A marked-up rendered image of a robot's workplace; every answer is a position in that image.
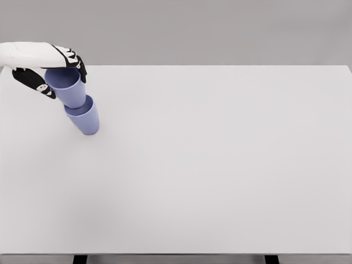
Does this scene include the lavender blue plastic cup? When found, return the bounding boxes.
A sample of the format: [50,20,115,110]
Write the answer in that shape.
[63,95,100,136]
[44,67,87,108]

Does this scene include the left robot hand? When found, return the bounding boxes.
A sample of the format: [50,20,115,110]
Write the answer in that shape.
[0,42,88,100]

